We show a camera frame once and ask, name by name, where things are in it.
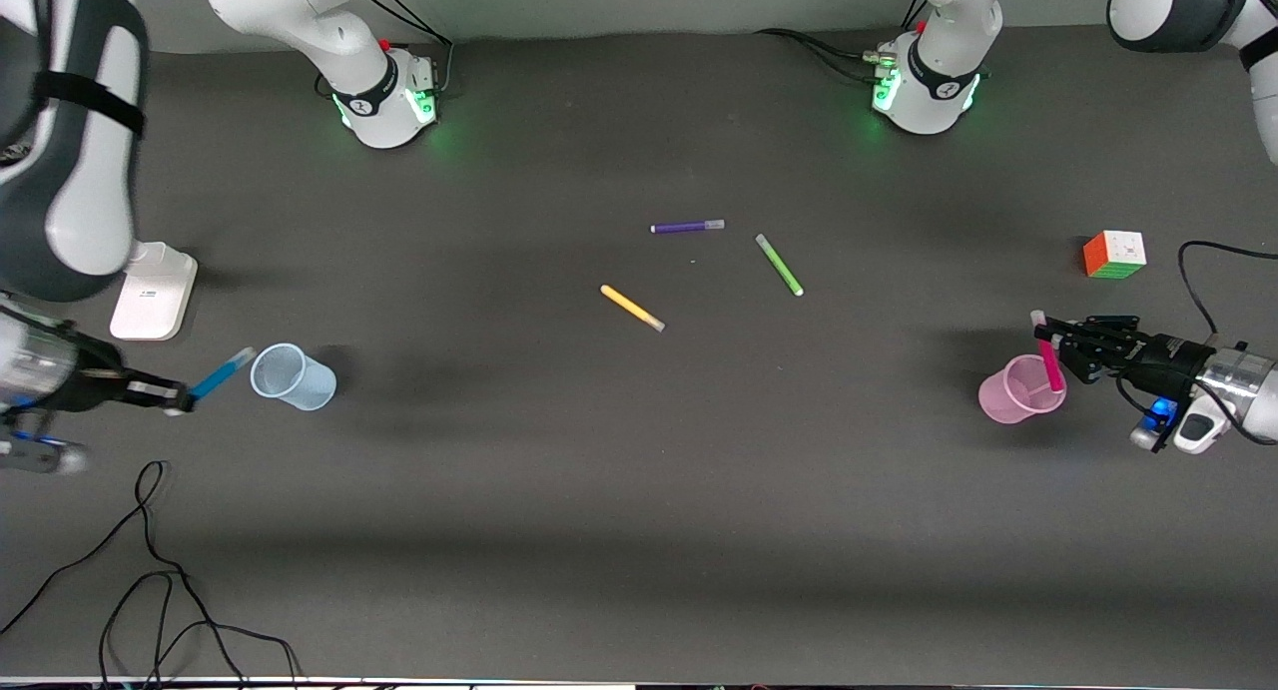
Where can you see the white rounded flat device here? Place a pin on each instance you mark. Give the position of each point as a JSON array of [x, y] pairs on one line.
[[152, 301]]

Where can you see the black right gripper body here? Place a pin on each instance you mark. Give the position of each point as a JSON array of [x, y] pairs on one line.
[[88, 384]]

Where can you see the green marker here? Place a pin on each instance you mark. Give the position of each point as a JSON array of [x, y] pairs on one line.
[[779, 265]]

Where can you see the purple marker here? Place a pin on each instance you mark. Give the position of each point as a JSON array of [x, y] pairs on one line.
[[684, 227]]

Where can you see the blue marker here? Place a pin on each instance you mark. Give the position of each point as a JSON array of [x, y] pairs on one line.
[[222, 372]]

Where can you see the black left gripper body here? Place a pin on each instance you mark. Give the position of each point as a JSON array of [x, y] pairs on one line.
[[1161, 361]]

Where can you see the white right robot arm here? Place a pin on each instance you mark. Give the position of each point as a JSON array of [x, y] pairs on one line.
[[80, 171]]

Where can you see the colourful puzzle cube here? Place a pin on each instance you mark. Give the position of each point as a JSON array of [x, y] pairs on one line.
[[1114, 255]]

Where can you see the yellow marker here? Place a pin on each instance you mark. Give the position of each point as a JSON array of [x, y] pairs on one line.
[[631, 308]]

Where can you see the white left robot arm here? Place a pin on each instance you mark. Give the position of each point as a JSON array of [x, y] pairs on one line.
[[939, 61]]

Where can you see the translucent blue plastic cup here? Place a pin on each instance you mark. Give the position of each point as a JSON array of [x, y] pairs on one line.
[[295, 378]]

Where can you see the translucent pink plastic cup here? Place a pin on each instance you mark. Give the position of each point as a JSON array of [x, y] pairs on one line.
[[1018, 395]]

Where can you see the pink marker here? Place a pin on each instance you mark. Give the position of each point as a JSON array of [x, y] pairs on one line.
[[1047, 355]]

